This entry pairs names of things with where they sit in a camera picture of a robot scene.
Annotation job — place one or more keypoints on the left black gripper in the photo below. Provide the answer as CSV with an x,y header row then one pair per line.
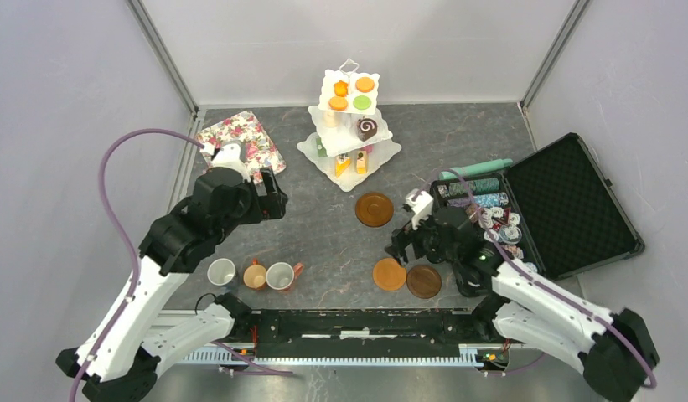
x,y
270,205

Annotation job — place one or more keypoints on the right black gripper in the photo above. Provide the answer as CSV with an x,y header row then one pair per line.
x,y
401,238

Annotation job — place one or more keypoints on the large brown wooden saucer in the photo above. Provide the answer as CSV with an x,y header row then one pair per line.
x,y
374,209

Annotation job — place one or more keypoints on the white mug pink handle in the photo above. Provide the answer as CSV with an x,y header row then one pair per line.
x,y
281,275

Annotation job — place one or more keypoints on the green square cake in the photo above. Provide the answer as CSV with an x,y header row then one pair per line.
x,y
321,150

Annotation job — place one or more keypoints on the orange yellow cake piece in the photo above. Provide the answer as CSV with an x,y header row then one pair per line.
x,y
361,162

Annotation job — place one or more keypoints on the yellow cake slice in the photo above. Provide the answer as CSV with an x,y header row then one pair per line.
x,y
342,162

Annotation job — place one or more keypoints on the cream round pastry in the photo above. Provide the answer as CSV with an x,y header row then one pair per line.
x,y
330,119

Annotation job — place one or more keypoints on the chocolate swirl roll cake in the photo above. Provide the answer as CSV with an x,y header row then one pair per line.
x,y
366,128

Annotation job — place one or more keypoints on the orange round macaron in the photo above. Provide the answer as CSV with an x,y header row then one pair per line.
x,y
338,103
364,84

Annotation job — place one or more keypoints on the green round macaron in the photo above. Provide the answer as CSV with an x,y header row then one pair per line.
x,y
362,102

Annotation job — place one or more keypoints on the orange star pastry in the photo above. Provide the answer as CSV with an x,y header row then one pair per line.
x,y
341,88

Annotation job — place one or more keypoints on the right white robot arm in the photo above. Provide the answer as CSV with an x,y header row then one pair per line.
x,y
613,352

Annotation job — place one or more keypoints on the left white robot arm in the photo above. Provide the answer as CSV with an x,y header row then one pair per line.
x,y
119,361

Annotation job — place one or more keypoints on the dark brown wooden coaster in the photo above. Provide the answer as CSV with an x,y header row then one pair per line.
x,y
423,281

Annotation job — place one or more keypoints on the floral rectangular tray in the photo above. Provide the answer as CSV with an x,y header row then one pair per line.
x,y
260,150

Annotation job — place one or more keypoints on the light blue chip stack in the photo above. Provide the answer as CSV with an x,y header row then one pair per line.
x,y
492,200

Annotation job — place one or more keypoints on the loose white poker chips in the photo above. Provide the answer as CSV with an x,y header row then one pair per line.
x,y
503,225

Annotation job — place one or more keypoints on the green chip stack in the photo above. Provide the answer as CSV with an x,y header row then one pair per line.
x,y
482,186

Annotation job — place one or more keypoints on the light orange wooden coaster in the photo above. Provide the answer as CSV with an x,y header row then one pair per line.
x,y
389,275

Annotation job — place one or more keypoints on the orange mug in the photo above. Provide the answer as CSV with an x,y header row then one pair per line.
x,y
254,276

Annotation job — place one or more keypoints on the black open carrying case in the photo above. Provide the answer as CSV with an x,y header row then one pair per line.
x,y
571,221

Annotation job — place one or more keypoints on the white three-tier dessert stand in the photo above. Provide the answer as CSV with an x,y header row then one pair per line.
x,y
344,139

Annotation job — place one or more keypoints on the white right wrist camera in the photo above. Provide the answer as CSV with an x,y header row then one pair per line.
x,y
420,203

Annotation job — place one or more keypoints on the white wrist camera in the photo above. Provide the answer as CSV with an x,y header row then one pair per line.
x,y
230,155
420,203

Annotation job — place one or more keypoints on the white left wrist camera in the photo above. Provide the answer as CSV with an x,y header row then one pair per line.
x,y
230,155

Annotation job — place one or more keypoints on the teal cylindrical handle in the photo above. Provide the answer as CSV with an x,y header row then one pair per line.
x,y
476,169

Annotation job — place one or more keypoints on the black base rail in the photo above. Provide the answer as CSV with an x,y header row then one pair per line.
x,y
361,334

